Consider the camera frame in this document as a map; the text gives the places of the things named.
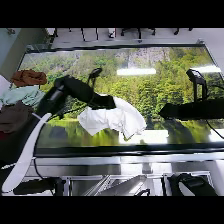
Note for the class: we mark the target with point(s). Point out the silver frame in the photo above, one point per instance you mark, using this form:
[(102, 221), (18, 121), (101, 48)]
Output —
[(110, 166)]

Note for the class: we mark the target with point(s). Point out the white T-shirt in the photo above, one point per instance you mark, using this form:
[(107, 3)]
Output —
[(113, 120)]

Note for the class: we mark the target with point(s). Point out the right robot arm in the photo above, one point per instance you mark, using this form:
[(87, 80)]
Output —
[(196, 110)]

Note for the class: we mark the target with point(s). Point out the pale green garment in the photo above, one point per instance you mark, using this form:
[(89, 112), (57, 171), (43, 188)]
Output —
[(21, 96)]

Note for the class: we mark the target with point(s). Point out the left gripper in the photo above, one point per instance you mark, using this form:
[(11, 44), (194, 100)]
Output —
[(102, 101)]

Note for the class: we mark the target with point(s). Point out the rust brown garment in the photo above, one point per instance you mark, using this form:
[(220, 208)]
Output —
[(29, 77)]

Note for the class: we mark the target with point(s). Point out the dark brown garment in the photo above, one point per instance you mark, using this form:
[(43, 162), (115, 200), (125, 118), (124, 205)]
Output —
[(13, 116)]

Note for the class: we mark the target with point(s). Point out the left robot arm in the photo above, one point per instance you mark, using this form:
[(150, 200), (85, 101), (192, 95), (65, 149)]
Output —
[(25, 156)]

